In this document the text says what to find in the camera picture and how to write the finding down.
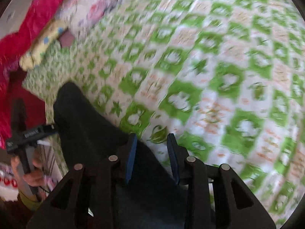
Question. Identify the white floral pillow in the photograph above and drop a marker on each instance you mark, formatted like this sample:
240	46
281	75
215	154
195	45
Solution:
81	15

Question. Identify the black pants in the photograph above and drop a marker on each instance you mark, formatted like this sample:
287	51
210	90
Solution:
151	199

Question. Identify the green white checkered bedsheet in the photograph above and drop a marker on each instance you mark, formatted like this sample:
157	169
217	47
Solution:
225	76

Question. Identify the person's left hand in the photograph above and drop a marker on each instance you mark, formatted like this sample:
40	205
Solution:
35	178

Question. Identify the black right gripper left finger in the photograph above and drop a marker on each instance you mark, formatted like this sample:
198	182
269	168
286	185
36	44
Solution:
126	155

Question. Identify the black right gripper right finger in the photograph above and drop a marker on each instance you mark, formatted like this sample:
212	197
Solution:
177	156

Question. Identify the red fuzzy blanket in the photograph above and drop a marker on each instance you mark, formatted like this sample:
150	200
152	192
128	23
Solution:
14	45

